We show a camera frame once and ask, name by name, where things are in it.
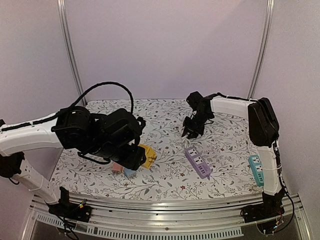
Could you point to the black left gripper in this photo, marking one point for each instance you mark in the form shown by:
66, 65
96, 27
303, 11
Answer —
133, 162

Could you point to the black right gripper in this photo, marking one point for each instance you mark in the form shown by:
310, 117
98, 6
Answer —
192, 125

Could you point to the pink plug adapter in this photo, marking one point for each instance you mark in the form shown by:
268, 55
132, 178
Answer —
117, 168

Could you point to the yellow cube socket adapter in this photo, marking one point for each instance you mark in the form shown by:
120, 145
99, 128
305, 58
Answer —
150, 155

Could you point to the purple power strip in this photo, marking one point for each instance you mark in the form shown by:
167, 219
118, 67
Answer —
198, 163

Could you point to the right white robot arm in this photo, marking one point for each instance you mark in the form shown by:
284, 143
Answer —
263, 128

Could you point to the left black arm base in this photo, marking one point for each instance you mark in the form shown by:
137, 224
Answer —
66, 209

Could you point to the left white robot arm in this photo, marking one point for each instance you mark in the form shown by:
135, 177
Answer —
99, 138

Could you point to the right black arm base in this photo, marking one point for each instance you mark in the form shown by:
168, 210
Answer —
271, 206

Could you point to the blue plug adapter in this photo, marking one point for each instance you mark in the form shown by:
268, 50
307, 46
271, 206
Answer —
129, 173

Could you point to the floral patterned table mat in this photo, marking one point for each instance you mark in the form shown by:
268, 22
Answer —
224, 146

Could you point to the teal power strip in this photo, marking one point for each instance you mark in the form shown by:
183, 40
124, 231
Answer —
257, 169

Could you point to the aluminium front rail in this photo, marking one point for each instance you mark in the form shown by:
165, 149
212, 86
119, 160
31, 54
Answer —
206, 219

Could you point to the right aluminium frame post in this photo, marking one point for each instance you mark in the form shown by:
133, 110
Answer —
263, 47

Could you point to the aluminium frame post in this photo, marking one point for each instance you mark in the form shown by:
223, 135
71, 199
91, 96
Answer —
263, 47
61, 5

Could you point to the left aluminium frame post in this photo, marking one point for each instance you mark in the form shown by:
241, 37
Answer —
61, 5

